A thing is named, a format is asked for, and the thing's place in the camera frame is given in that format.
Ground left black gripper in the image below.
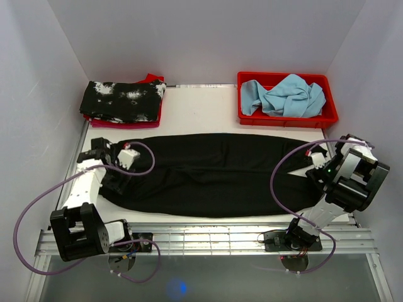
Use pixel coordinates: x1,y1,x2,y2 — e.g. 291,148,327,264
101,157,136,194

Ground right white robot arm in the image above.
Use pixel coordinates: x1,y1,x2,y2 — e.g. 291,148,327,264
284,134,390,250

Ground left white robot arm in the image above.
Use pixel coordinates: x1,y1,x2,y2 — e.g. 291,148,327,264
50,138,140,262

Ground magenta folded trousers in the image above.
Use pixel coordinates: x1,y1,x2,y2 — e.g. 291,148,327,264
84,103,162,130

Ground black white patterned folded trousers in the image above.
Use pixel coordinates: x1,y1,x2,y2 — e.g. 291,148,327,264
79,79,166,123

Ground light blue trousers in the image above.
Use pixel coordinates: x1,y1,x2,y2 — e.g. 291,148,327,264
241,74,326,118

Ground red plastic bin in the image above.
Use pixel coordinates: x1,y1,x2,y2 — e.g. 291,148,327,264
237,71,338,129

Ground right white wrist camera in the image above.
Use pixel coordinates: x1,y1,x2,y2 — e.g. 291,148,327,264
305,150,327,169

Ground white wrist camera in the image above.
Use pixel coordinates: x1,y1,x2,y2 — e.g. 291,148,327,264
117,143,140,170
305,150,327,169

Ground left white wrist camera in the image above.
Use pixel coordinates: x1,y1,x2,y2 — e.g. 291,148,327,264
117,143,140,170

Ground aluminium frame rail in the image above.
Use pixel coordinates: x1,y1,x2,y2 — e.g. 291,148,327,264
25,119,394,302

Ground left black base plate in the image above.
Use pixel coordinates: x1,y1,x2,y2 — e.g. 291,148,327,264
106,232,154,254

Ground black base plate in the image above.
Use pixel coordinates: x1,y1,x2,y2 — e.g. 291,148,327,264
258,230,322,252
106,232,154,254

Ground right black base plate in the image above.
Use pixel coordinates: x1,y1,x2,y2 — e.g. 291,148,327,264
258,230,322,252

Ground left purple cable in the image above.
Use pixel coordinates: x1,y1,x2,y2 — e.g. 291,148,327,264
13,141,162,284

